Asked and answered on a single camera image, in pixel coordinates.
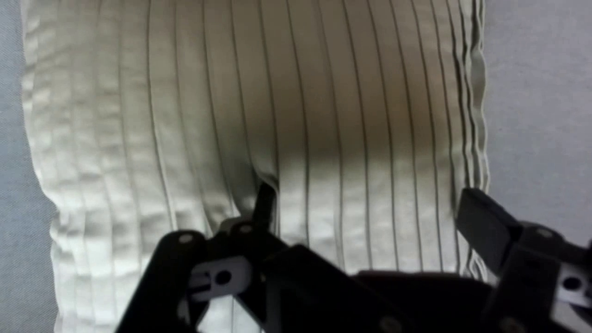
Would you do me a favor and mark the grey fabric sofa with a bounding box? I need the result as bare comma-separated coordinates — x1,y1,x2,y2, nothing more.
0,0,592,333

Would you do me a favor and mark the cream pleated cushion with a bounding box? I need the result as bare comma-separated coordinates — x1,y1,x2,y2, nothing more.
17,0,493,333

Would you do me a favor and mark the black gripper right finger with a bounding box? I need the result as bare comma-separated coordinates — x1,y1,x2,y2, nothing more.
456,187,592,333

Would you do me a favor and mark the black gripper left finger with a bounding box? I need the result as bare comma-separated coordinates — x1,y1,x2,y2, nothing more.
115,181,293,333

